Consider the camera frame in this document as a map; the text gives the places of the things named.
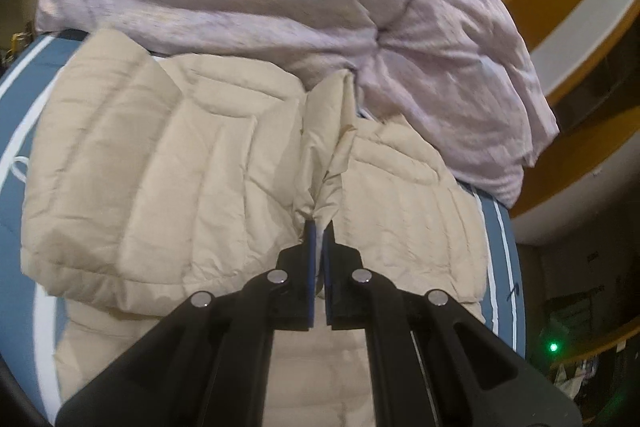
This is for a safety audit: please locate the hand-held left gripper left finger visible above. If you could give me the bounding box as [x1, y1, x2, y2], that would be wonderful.
[55, 220, 318, 427]

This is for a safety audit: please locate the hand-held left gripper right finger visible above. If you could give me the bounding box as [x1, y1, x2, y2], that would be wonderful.
[323, 222, 584, 427]

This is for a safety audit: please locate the cream puffer jacket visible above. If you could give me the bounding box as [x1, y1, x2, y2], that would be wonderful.
[20, 27, 489, 427]

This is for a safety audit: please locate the dark device with green light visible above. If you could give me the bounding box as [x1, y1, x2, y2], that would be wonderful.
[540, 292, 601, 358]

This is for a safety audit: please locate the blue white-striped bed sheet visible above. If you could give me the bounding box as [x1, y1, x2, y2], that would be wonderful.
[0, 29, 527, 427]

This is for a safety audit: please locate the yellow strap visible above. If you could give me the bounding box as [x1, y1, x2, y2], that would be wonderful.
[4, 24, 34, 64]

